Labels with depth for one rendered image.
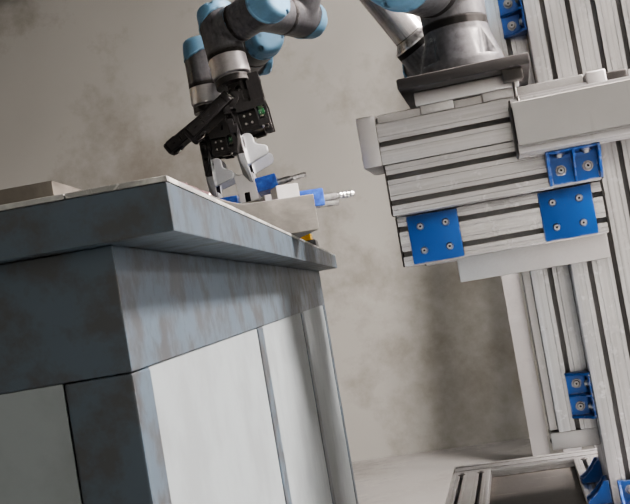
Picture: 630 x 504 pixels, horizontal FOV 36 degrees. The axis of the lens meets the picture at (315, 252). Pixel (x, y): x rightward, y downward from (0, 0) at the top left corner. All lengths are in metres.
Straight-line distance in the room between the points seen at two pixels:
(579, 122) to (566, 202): 0.20
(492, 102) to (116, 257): 1.10
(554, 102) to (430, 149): 0.24
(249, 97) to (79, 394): 1.25
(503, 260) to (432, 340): 2.19
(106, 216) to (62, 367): 0.11
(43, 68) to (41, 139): 0.31
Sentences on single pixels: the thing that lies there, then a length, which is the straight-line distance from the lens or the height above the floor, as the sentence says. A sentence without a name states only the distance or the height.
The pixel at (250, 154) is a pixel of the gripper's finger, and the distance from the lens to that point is 1.84.
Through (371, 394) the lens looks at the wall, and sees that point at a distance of 4.04.
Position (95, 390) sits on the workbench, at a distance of 0.70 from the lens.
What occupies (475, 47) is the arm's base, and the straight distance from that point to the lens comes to 1.73.
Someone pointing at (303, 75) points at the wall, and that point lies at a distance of 4.12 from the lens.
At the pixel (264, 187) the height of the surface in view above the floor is 0.92.
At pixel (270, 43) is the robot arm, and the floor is 1.23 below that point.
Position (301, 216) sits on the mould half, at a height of 0.82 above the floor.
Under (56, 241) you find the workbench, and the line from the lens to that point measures 0.69.
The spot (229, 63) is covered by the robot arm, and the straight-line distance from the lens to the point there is 1.89.
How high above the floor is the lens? 0.70
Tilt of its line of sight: 2 degrees up
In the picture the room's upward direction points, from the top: 10 degrees counter-clockwise
